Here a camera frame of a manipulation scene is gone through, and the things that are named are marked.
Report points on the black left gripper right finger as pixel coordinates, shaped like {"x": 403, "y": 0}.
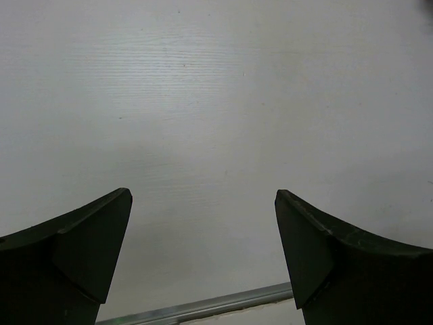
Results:
{"x": 341, "y": 274}

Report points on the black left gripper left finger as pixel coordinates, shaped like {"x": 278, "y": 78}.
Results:
{"x": 60, "y": 271}

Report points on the aluminium table frame rail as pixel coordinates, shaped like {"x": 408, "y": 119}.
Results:
{"x": 209, "y": 307}

